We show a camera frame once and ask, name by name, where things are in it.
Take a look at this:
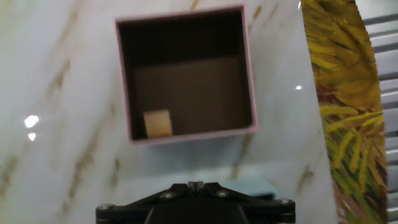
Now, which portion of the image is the yellow green painted cloth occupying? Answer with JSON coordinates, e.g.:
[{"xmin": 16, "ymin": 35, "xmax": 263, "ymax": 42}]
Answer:
[{"xmin": 300, "ymin": 0, "xmax": 389, "ymax": 224}]

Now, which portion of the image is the medium wooden cube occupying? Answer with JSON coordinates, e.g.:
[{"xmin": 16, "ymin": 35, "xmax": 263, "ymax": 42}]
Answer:
[{"xmin": 142, "ymin": 108, "xmax": 174, "ymax": 139}]

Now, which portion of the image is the light blue cardboard box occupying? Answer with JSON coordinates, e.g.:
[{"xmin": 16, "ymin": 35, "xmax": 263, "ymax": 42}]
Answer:
[{"xmin": 221, "ymin": 176, "xmax": 278, "ymax": 200}]

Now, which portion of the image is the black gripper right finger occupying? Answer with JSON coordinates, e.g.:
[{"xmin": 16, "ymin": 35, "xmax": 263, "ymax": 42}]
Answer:
[{"xmin": 196, "ymin": 181, "xmax": 296, "ymax": 224}]

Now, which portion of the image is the white marble pattern sheet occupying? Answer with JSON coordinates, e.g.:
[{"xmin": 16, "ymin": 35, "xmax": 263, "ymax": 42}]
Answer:
[{"xmin": 0, "ymin": 0, "xmax": 340, "ymax": 224}]

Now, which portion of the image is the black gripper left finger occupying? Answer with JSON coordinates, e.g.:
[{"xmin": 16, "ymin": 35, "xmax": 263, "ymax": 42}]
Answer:
[{"xmin": 95, "ymin": 181, "xmax": 197, "ymax": 224}]

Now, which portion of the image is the pink cardboard box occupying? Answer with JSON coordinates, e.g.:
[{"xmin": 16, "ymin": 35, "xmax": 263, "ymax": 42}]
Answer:
[{"xmin": 114, "ymin": 3, "xmax": 261, "ymax": 147}]

